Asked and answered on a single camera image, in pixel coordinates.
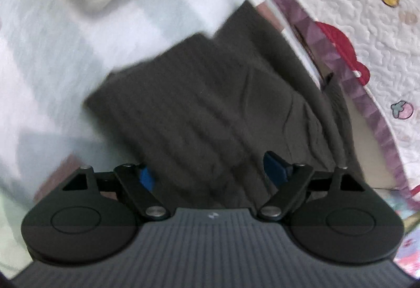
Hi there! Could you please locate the beige bed base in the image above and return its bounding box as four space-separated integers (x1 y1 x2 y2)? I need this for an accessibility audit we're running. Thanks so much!
315 61 404 192

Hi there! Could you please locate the dark brown knit sweater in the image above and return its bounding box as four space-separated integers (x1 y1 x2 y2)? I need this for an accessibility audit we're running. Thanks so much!
83 0 365 210

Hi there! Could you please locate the striped printed mat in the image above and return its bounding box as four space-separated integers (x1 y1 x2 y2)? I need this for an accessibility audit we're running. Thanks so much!
0 0 296 275

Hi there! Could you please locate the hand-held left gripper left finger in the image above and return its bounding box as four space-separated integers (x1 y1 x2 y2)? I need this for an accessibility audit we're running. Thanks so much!
62 163 170 221

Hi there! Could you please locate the quilted bear print bedspread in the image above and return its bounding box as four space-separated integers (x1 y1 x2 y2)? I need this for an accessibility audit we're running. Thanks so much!
244 0 420 210

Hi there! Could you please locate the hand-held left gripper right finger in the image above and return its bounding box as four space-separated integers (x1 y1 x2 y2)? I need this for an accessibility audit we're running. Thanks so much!
257 151 365 222

